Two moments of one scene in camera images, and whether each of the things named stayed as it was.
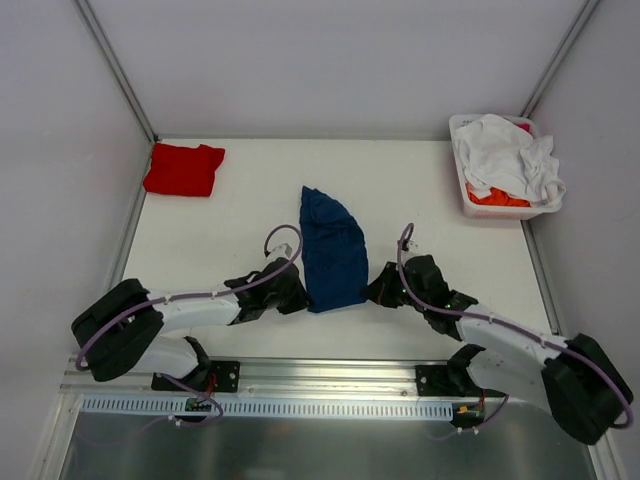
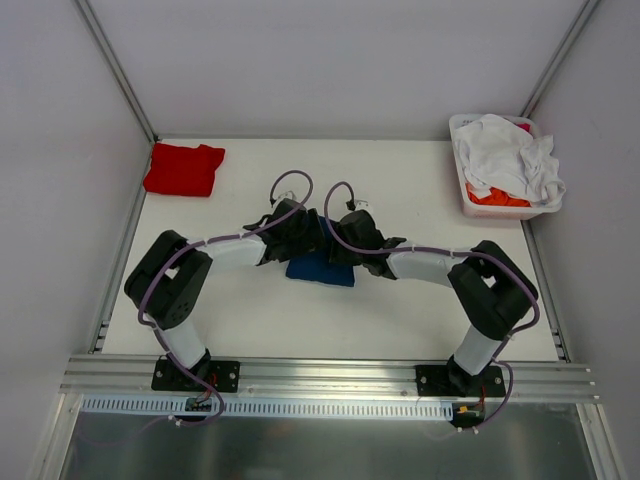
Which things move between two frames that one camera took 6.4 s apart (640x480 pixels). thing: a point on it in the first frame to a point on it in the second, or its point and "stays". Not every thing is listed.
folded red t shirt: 183,171 stays
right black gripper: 382,288 to 339,240
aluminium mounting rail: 269,380 stays
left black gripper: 296,293 to 310,234
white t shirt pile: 495,153 stays
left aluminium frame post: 114,62 stays
